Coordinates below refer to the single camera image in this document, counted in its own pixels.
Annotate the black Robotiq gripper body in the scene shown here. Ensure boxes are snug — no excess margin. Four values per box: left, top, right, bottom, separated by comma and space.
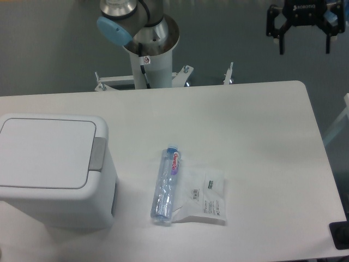
282, 1, 330, 27

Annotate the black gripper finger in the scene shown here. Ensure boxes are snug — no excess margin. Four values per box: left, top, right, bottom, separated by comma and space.
316, 2, 345, 54
266, 4, 292, 55

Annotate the white trash can body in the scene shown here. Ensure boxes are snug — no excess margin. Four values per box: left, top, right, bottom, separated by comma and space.
1, 113, 118, 229

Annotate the white trash can lid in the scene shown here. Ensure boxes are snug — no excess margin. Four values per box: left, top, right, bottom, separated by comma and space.
1, 118, 96, 189

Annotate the white plastic bag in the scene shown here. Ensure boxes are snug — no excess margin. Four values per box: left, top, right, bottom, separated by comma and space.
172, 168, 226, 224

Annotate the clear plastic water bottle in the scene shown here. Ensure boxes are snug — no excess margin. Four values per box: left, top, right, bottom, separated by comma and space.
151, 144, 181, 224

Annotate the black table corner grommet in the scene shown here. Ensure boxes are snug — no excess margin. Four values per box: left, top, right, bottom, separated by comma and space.
329, 221, 348, 250

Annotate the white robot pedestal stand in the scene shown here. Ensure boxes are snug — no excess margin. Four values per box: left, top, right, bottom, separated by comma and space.
94, 40, 234, 92

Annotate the black cable on pedestal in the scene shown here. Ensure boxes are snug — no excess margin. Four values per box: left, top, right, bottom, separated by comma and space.
137, 42, 151, 90

